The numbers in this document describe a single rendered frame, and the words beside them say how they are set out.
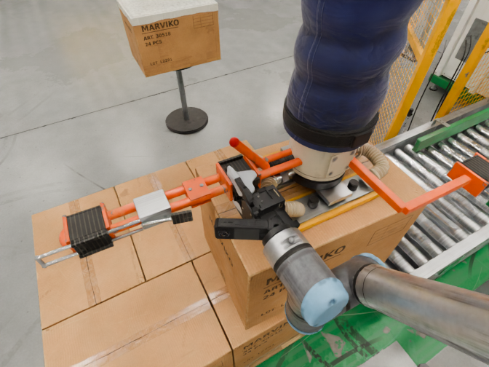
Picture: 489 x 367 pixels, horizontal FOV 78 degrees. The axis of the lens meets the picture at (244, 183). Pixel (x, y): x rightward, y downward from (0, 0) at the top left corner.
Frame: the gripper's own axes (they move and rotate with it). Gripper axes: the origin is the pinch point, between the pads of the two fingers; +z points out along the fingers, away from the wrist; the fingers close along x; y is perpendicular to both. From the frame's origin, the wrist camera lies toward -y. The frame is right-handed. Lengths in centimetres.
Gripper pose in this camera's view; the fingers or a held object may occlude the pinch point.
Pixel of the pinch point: (228, 180)
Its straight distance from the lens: 74.5
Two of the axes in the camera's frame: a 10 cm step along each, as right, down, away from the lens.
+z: -4.7, -6.6, 5.9
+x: 0.0, -6.7, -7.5
